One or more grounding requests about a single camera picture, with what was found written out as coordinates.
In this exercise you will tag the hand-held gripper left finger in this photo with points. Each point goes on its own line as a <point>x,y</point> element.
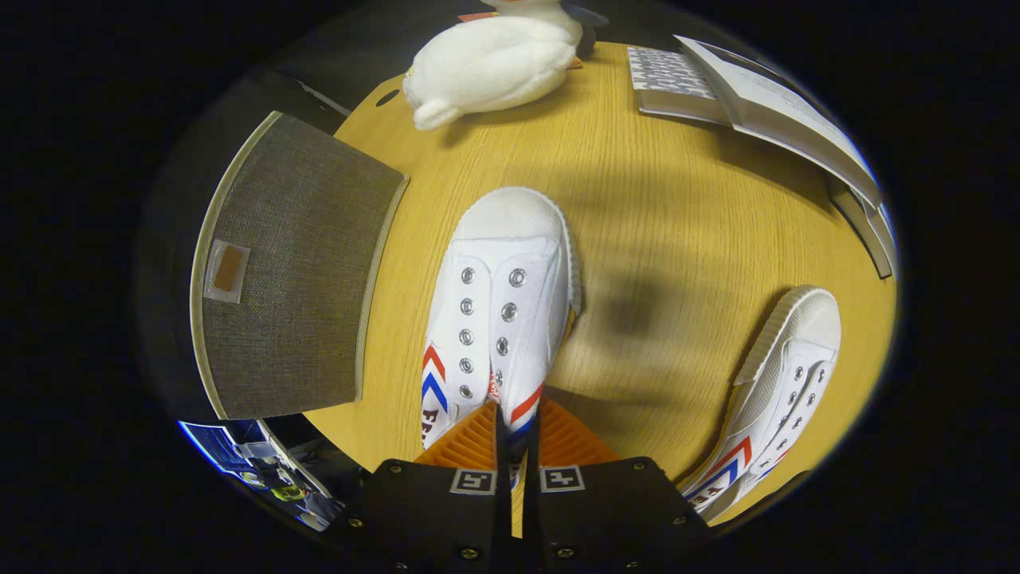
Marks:
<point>502,510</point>

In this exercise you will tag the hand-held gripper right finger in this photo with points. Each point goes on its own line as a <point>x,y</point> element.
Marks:
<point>532,510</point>

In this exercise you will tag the white canvas shoe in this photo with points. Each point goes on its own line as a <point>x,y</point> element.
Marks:
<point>510,239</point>
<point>785,375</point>

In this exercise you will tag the beige fabric storage box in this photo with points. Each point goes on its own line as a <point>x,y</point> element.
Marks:
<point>303,279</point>

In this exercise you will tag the cluttered white desk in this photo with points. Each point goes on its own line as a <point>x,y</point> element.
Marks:
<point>303,502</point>

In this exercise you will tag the computer monitor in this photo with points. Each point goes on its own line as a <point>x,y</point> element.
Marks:
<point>215,446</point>

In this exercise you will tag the white duck plush toy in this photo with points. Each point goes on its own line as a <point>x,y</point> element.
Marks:
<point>486,68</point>

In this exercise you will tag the white book black lettering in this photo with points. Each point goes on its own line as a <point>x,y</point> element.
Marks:
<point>884,235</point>

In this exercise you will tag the black white patterned book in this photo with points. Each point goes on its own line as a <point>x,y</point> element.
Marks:
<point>669,76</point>

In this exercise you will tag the white book with portrait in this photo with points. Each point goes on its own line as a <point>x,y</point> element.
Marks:
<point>781,112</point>

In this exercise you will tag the penguin plush toy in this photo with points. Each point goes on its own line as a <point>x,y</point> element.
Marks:
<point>594,16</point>

